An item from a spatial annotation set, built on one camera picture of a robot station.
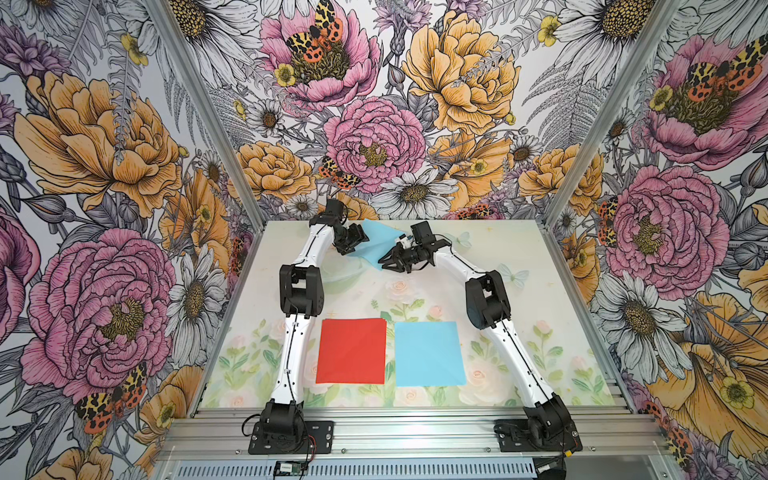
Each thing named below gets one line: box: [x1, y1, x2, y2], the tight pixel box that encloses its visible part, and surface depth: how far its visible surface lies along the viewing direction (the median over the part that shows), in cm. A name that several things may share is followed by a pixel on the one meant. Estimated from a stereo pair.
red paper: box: [316, 318, 386, 385], surface depth 89 cm
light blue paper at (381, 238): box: [347, 219, 403, 271], surface depth 114 cm
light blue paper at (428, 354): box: [394, 321, 467, 387], surface depth 91 cm
